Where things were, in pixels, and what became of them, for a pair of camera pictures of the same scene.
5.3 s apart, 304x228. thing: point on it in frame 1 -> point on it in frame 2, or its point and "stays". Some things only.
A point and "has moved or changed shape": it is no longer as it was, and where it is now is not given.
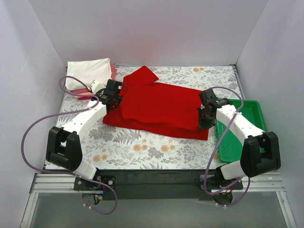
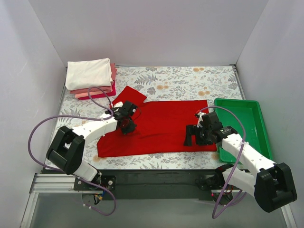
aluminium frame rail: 48,183 stays
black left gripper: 115,102 -> 128,127
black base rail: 156,184 stays
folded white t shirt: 88,71 stays
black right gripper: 204,114 -> 193,134
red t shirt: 163,109 has moved or changed shape
